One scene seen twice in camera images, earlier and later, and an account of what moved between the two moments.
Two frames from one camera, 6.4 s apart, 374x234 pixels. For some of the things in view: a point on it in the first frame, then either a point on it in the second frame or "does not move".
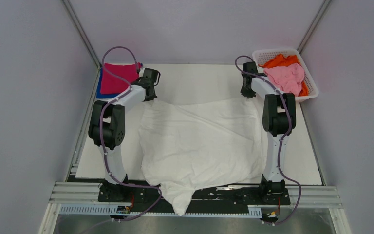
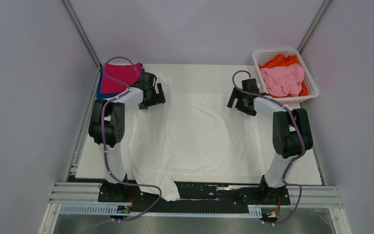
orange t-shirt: x=281 y=60 does not move
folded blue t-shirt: x=99 y=94 does not move
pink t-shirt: x=289 y=78 does not move
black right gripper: x=248 y=94 -> x=237 y=94
